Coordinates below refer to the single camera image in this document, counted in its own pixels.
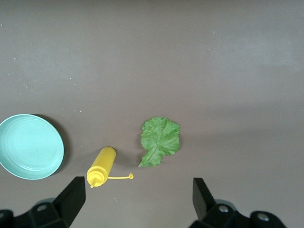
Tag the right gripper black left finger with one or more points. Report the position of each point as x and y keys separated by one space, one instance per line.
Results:
x=69 y=204

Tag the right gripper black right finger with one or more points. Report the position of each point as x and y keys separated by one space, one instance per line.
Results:
x=204 y=206

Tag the yellow mustard squeeze bottle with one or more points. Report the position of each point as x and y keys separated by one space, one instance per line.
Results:
x=104 y=161

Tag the green lettuce leaf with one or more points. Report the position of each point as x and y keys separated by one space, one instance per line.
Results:
x=161 y=140

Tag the mint green plate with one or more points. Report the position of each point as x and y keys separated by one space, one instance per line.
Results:
x=28 y=147

